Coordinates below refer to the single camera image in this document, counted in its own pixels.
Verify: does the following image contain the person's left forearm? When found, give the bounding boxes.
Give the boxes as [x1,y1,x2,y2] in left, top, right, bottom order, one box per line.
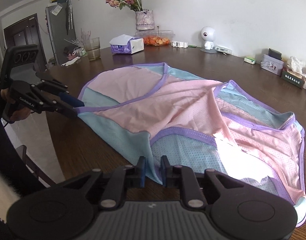
[0,84,47,198]

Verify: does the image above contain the person's left hand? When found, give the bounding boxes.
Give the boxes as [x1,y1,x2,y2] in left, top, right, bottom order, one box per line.
[0,88,31,122]

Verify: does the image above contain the dark green tissue box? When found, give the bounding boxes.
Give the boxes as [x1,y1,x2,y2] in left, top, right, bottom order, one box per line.
[281,66,306,89]

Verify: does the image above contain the grey tin box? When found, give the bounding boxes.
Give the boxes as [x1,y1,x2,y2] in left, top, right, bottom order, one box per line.
[260,54,284,76]

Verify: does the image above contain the white dried twigs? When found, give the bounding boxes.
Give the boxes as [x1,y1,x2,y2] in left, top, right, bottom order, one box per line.
[64,29,91,55]

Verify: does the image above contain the purple white tissue pack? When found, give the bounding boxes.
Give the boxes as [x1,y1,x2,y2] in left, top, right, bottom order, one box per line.
[110,34,144,55]

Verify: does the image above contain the white rectangular case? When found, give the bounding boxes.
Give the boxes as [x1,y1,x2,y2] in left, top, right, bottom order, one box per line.
[215,45,233,55]

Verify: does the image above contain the dark brown door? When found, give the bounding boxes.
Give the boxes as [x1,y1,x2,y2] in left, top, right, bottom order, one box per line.
[3,14,47,68]

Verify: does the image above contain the glass cup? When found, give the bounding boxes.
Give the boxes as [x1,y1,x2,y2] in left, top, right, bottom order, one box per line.
[83,37,101,61]

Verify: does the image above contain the pink blue mesh garment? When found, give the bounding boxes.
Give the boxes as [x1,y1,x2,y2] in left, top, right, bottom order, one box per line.
[77,62,306,228]

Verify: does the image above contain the white robot figure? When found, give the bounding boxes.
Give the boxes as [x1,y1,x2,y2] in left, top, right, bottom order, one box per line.
[200,27,217,53]

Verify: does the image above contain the person's white fleece clothing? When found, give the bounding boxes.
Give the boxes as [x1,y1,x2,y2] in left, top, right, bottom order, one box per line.
[0,165,20,207]

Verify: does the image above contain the white cloth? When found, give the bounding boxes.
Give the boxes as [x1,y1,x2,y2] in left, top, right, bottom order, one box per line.
[62,56,81,67]

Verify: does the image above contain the clear plastic snack container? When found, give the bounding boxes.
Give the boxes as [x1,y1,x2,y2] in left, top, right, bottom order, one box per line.
[135,29,175,46]

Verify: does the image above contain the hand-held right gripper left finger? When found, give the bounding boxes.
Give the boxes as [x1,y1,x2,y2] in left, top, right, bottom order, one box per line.
[60,156,146,209]

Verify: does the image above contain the dark wooden chair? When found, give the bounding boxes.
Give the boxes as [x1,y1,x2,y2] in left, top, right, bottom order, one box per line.
[15,145,55,188]

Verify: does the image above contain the mottled purple white vase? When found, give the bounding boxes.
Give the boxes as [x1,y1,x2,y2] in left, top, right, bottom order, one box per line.
[135,10,155,31]

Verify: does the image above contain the grey refrigerator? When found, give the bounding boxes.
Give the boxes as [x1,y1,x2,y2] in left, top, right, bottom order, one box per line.
[45,1,77,65]

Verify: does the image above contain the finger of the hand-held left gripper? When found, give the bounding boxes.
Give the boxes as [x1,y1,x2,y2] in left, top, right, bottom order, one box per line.
[36,72,85,107]
[30,85,78,118]

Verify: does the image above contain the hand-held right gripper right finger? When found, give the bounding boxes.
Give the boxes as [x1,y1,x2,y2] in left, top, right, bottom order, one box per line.
[160,155,246,208]

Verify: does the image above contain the crumpled white tissue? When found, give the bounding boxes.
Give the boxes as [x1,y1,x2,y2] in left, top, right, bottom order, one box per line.
[290,56,303,74]

